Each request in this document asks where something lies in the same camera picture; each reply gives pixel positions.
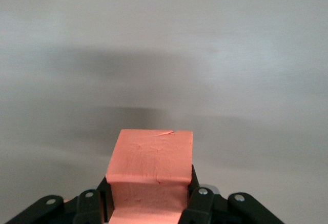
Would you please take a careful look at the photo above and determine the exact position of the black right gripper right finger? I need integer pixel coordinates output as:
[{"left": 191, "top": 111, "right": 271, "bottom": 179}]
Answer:
[{"left": 179, "top": 165, "right": 290, "bottom": 224}]

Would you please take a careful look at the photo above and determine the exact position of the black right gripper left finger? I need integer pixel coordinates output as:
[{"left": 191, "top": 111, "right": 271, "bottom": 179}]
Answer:
[{"left": 5, "top": 175, "right": 113, "bottom": 224}]

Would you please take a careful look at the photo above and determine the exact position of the orange foam block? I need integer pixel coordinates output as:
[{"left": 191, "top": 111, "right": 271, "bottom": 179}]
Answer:
[{"left": 105, "top": 129, "right": 193, "bottom": 224}]

